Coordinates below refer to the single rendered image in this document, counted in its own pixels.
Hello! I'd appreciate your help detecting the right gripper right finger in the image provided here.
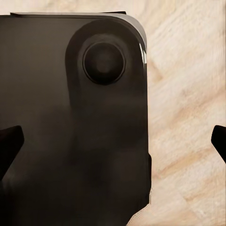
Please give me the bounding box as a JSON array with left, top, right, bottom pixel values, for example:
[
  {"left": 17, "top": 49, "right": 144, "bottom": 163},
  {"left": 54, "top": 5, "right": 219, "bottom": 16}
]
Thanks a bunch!
[{"left": 211, "top": 125, "right": 226, "bottom": 163}]

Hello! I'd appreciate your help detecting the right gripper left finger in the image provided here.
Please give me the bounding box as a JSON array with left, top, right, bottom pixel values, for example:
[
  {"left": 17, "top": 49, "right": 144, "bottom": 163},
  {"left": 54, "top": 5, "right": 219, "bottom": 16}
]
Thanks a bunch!
[{"left": 0, "top": 125, "right": 24, "bottom": 181}]

